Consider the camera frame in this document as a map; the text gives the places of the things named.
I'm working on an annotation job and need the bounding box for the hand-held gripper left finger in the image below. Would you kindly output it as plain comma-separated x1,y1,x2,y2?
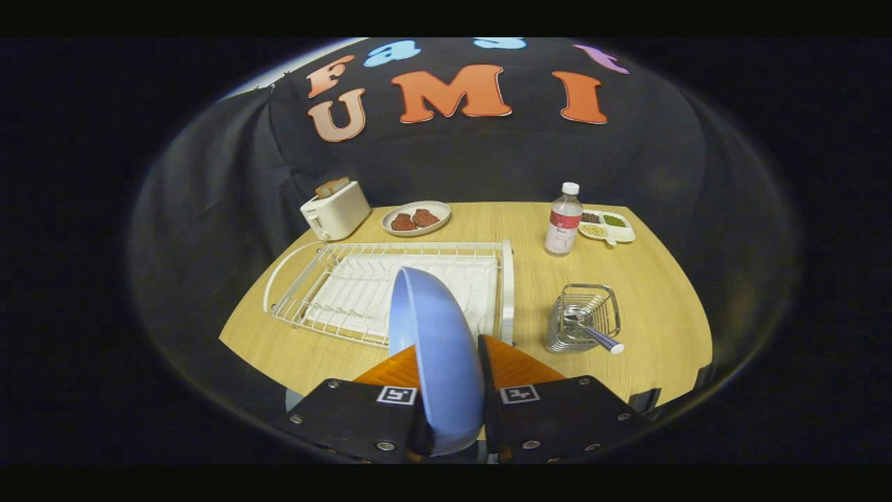
275,344,436,464

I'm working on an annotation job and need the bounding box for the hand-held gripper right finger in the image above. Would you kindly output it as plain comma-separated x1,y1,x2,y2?
477,335,652,464

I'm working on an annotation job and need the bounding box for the metal wire basket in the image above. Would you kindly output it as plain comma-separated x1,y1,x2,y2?
546,283,622,354

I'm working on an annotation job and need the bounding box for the metal spoon with patterned handle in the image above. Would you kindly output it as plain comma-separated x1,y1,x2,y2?
563,307,625,355

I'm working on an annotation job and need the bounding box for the blue plate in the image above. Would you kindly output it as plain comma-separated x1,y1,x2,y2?
388,266,486,457

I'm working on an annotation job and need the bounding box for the white wire dish rack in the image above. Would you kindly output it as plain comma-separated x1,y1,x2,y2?
263,239,515,349

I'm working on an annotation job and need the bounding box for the white divided dish with beans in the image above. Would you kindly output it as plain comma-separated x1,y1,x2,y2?
578,210,636,246

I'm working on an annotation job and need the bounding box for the beige oval dish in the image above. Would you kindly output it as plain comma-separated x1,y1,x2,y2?
382,201,452,238

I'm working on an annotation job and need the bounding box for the clear bottle with red label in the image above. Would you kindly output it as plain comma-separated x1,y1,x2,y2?
544,182,584,257

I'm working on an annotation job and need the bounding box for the white toaster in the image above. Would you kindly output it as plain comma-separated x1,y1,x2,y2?
300,181,371,241

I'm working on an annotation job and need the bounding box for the black backdrop cloth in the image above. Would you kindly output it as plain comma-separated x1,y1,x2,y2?
129,38,802,419

